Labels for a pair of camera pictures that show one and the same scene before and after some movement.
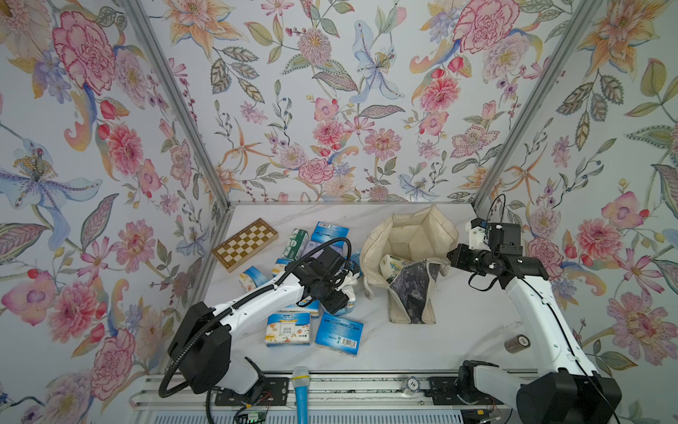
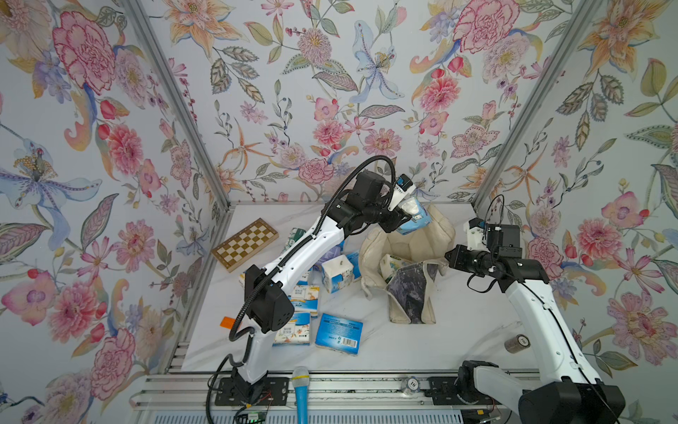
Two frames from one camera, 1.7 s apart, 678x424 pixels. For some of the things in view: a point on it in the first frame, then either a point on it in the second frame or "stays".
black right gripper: [459, 261] stays
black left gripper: [338, 301] -> [391, 222]
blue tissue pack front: [339, 333] stays
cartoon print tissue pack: [391, 267] stays
